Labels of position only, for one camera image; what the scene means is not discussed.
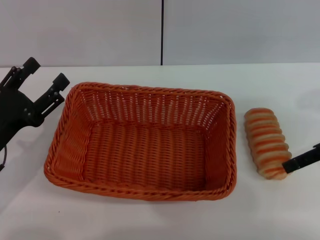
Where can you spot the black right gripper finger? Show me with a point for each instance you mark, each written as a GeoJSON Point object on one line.
{"type": "Point", "coordinates": [301, 160]}

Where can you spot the orange woven plastic basket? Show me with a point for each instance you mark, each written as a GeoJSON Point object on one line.
{"type": "Point", "coordinates": [142, 147]}

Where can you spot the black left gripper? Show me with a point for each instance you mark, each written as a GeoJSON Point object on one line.
{"type": "Point", "coordinates": [17, 110]}

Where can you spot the striped orange cream bread loaf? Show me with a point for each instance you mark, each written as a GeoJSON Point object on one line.
{"type": "Point", "coordinates": [266, 142]}

